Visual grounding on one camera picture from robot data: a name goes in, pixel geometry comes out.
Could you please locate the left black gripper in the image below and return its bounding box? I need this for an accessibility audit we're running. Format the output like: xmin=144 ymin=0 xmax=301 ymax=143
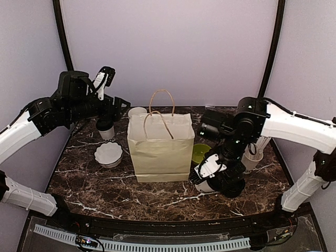
xmin=65 ymin=91 xmax=130 ymax=123

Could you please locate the black plastic cup lid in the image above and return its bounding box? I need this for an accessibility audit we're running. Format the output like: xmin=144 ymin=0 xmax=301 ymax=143
xmin=96 ymin=118 xmax=114 ymax=131

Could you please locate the white paper cup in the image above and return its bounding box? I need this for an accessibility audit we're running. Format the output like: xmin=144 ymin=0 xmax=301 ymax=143
xmin=195 ymin=181 xmax=215 ymax=193
xmin=96 ymin=124 xmax=115 ymax=140

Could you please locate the stack of white paper cups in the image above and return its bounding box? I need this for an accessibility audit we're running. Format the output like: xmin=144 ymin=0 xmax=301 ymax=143
xmin=128 ymin=107 xmax=147 ymax=119

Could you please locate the beige paper bag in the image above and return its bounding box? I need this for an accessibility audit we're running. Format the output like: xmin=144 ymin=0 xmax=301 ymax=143
xmin=127 ymin=89 xmax=195 ymax=183

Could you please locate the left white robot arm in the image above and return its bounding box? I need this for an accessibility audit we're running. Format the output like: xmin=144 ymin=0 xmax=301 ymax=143
xmin=1 ymin=96 xmax=131 ymax=229

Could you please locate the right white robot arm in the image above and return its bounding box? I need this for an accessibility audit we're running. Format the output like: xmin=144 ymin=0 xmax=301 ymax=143
xmin=210 ymin=97 xmax=335 ymax=228

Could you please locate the white cup holding straws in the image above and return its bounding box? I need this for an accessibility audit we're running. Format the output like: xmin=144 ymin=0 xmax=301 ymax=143
xmin=241 ymin=150 xmax=264 ymax=171

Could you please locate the bundle of wrapped straws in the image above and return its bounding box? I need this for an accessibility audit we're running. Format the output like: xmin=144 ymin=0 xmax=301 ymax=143
xmin=254 ymin=136 xmax=271 ymax=155

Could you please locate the green bowl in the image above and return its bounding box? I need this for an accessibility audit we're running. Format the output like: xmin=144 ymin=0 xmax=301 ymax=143
xmin=192 ymin=143 xmax=211 ymax=164

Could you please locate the stack of black lids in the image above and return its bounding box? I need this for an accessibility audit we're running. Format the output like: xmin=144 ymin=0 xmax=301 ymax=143
xmin=222 ymin=180 xmax=245 ymax=198

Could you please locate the white scalloped bowl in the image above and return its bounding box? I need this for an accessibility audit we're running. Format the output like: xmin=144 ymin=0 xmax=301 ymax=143
xmin=94 ymin=142 xmax=123 ymax=169

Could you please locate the grey slotted cable duct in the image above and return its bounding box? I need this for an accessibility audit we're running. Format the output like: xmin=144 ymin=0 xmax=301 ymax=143
xmin=33 ymin=224 xmax=251 ymax=251

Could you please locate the left black frame post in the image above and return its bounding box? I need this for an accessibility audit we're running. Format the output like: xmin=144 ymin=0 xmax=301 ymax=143
xmin=52 ymin=0 xmax=74 ymax=71

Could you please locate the black frame post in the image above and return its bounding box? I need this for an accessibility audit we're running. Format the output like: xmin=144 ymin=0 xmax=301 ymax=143
xmin=257 ymin=0 xmax=286 ymax=98
xmin=52 ymin=0 xmax=74 ymax=71

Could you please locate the black table edge rail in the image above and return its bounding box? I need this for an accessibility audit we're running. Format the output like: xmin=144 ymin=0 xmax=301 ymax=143
xmin=28 ymin=203 xmax=313 ymax=238

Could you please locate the right black frame post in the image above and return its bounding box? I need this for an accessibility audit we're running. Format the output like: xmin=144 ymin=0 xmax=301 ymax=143
xmin=257 ymin=0 xmax=286 ymax=98

